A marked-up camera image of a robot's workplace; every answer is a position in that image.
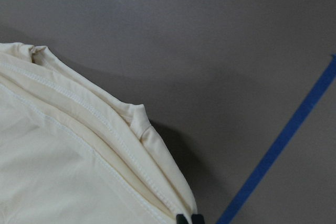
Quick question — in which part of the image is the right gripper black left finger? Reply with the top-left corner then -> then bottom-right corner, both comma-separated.
176,214 -> 188,224

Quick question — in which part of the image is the beige long-sleeve printed shirt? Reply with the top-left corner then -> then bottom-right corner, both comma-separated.
1,42 -> 197,223

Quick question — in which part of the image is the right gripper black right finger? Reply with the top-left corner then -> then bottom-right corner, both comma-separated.
191,214 -> 205,224

